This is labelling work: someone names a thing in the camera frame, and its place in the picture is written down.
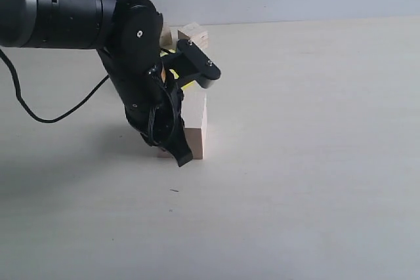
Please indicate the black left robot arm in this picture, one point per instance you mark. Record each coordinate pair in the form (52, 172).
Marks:
(125, 34)

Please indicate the medium wooden cube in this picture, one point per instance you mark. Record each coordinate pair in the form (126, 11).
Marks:
(196, 33)

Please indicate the small wooden cube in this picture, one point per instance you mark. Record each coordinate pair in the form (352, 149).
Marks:
(166, 39)

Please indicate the yellow cube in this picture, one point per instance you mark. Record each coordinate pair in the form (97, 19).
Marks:
(165, 52)

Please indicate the large pale wooden cube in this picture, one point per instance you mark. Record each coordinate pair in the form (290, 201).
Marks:
(194, 113)

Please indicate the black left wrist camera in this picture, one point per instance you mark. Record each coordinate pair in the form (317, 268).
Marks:
(192, 64)

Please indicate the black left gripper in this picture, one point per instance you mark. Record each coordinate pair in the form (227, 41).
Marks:
(153, 101)

